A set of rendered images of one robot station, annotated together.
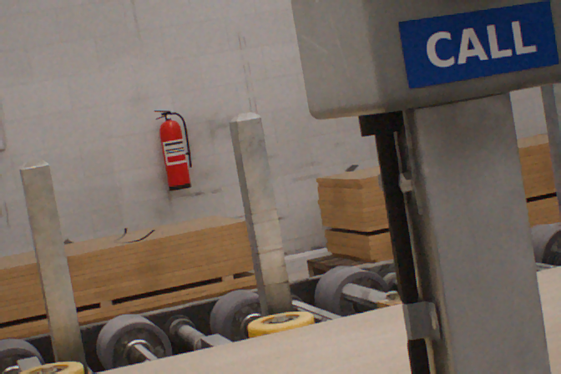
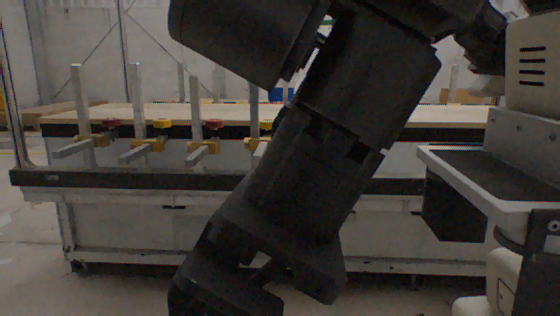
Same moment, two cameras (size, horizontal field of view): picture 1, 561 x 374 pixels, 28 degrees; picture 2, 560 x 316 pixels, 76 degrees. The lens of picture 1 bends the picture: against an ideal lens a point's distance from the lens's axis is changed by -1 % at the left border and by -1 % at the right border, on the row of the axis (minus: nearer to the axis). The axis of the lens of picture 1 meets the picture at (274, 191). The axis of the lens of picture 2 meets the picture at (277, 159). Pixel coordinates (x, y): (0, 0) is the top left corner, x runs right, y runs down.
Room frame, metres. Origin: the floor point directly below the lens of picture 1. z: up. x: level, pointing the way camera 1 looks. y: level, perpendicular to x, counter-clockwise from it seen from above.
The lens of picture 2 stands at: (-1.28, 0.28, 1.16)
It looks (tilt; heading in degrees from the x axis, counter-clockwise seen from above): 15 degrees down; 20
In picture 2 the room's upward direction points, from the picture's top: straight up
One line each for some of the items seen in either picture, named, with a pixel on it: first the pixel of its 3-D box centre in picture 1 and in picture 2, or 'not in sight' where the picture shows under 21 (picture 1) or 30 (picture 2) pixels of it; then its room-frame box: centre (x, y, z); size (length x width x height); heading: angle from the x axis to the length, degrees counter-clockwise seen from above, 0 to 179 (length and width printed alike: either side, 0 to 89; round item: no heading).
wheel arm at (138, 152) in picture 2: not in sight; (146, 148); (-0.08, 1.32, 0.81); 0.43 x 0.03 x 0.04; 17
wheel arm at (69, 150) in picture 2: not in sight; (89, 143); (-0.16, 1.56, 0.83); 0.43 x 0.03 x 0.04; 17
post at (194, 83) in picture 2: not in sight; (197, 131); (0.02, 1.13, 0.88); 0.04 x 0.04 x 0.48; 17
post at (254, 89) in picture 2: not in sight; (255, 132); (0.09, 0.89, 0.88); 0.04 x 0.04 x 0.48; 17
